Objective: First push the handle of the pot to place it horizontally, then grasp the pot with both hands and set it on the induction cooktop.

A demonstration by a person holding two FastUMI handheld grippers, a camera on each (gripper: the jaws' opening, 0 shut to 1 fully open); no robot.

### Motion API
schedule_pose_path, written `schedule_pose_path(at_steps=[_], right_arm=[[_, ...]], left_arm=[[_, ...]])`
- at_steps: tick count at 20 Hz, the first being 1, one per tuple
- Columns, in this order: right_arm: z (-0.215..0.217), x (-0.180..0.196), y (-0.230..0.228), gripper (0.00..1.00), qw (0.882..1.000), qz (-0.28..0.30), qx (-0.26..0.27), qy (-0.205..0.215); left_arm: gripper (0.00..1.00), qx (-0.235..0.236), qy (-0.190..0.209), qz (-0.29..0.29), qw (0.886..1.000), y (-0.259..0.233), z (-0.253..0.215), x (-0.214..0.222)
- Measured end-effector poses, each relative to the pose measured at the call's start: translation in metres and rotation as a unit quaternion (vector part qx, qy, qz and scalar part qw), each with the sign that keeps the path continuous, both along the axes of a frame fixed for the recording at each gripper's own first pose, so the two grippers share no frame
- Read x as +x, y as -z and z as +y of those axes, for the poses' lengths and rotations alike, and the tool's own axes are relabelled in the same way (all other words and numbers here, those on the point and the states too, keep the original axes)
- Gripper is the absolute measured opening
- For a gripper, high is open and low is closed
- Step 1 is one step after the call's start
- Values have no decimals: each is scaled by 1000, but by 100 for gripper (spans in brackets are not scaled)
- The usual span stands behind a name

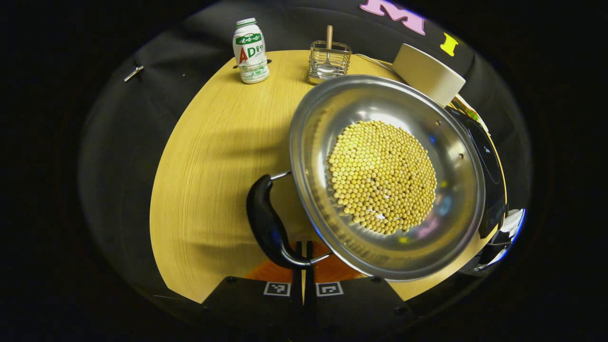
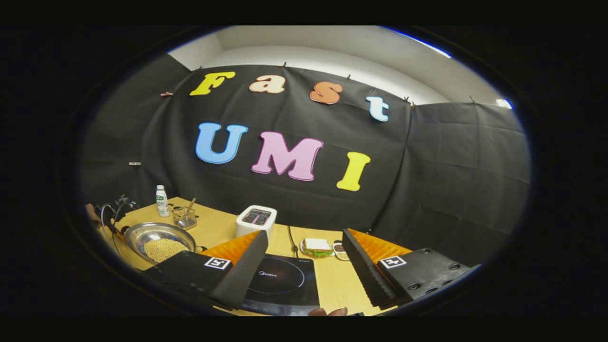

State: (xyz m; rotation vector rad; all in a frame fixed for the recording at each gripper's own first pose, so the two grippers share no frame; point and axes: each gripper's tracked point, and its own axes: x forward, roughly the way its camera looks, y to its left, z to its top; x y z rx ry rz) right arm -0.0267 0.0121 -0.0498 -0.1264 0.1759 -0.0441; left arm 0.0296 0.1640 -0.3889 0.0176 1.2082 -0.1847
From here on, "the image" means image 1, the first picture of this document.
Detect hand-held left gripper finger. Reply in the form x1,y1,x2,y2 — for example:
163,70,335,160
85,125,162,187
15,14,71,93
304,241,417,336
202,241,304,336

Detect stainless steel pot black handles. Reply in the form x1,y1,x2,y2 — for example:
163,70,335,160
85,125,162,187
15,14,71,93
246,75,486,282

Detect heap of yellow soybeans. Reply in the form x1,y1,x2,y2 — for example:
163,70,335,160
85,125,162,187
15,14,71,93
325,120,438,236

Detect toy sandwich on plate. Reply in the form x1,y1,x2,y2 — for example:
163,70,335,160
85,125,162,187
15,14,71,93
451,95,486,130

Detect white drink bottle green label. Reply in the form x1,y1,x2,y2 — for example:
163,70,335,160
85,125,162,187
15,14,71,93
232,18,270,85

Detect white toaster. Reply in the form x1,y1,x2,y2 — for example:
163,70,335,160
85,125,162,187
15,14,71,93
392,43,466,108

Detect wire mesh utensil holder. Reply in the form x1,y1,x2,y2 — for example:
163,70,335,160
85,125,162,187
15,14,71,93
308,41,353,86

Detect white toaster cable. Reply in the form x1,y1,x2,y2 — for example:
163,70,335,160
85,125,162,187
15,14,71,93
354,53,396,73

